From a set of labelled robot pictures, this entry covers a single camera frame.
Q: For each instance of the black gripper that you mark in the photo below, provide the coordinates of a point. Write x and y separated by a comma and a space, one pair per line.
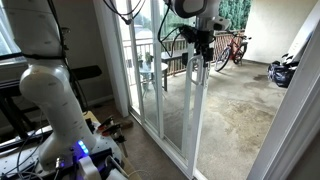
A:
204, 38

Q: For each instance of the white sliding glass door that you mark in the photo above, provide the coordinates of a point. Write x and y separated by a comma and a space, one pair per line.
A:
198, 116

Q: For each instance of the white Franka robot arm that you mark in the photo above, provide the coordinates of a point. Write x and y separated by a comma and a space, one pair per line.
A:
56, 90

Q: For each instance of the fixed glass door panel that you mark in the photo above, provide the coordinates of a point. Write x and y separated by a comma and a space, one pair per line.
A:
158, 83

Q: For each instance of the wooden balcony railing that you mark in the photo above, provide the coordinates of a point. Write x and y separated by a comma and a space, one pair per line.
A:
223, 41

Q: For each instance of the red bicycle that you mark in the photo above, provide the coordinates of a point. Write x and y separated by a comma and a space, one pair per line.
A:
233, 50

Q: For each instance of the dark wooden bench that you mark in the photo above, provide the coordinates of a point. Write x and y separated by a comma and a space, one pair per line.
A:
173, 55

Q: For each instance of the small potted plant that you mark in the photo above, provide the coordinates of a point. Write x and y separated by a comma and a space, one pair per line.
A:
149, 58
140, 60

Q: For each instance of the round glass patio table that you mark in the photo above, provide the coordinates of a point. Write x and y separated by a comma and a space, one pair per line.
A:
148, 68

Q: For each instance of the black bag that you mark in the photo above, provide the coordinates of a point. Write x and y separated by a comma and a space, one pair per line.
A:
280, 75

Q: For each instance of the brown slipper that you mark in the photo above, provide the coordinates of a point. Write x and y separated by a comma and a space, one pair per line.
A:
125, 123

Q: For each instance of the red black spring clamp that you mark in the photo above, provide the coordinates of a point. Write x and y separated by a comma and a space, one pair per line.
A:
115, 131
106, 122

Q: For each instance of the white connector block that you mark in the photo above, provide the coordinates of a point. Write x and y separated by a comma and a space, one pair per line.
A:
88, 168

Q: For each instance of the white framed window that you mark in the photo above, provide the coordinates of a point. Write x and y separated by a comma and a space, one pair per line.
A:
4, 43

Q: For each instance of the grey perforated mounting plate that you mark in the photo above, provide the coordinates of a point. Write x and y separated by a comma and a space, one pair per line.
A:
13, 161

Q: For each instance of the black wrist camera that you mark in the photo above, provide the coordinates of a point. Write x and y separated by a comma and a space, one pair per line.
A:
189, 33

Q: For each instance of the white screen door frame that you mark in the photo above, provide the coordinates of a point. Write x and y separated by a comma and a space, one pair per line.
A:
186, 110

